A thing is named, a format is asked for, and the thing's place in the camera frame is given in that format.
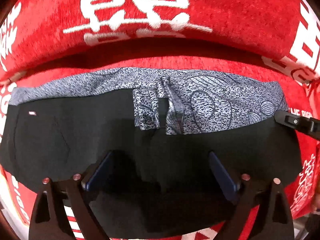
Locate red blanket with white characters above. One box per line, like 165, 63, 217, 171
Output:
1, 0, 319, 239

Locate black pants with grey waistband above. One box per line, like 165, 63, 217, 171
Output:
1, 67, 302, 238

